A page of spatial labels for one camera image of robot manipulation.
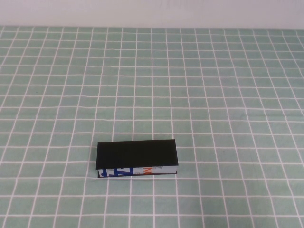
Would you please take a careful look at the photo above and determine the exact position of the green white checked tablecloth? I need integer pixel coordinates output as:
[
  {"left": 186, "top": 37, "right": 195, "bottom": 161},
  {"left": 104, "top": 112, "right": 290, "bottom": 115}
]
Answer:
[{"left": 0, "top": 25, "right": 304, "bottom": 228}]

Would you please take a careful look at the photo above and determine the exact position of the black printed glasses case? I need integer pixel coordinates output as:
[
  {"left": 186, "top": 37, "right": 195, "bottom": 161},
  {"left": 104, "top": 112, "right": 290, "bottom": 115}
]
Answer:
[{"left": 95, "top": 139, "right": 179, "bottom": 179}]

